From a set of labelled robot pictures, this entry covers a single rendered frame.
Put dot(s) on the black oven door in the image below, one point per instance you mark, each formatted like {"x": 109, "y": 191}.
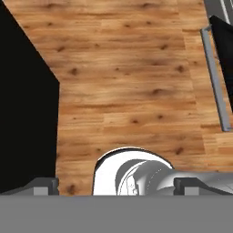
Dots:
{"x": 225, "y": 51}

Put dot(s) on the grey oven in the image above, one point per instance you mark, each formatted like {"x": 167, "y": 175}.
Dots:
{"x": 219, "y": 7}

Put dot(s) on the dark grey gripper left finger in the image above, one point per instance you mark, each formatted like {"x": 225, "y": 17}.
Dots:
{"x": 42, "y": 185}

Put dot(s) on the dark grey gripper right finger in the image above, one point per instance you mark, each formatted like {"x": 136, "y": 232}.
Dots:
{"x": 194, "y": 185}

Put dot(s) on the black flat panel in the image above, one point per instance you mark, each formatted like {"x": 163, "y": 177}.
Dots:
{"x": 24, "y": 106}

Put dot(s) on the white and grey round object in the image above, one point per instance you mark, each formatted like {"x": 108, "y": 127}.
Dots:
{"x": 106, "y": 176}

